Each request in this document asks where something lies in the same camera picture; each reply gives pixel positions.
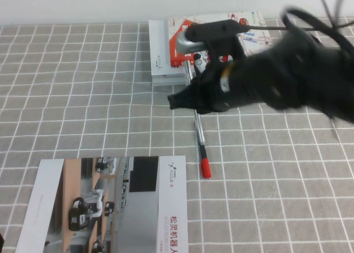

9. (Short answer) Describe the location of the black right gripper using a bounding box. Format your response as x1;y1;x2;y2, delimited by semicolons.
167;64;223;114

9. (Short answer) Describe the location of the white booklet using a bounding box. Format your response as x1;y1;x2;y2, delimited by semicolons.
150;74;191;87
148;19;174;78

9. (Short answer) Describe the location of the red black double-ended marker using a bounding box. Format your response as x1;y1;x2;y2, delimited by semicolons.
196;142;212;179

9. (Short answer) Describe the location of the AgileX robot brochure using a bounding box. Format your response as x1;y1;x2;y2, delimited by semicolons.
14;155;189;253

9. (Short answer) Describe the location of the grey white checked tablecloth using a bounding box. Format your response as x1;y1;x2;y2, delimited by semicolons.
0;17;354;253

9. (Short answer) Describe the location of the black wrist camera silver bracket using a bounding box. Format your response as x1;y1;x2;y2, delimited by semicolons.
176;19;246;63

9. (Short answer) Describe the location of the thin black camera cable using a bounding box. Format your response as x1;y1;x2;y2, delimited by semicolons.
238;25;315;33

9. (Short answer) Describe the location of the thick black cable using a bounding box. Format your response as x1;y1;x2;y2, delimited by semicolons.
279;4;354;50

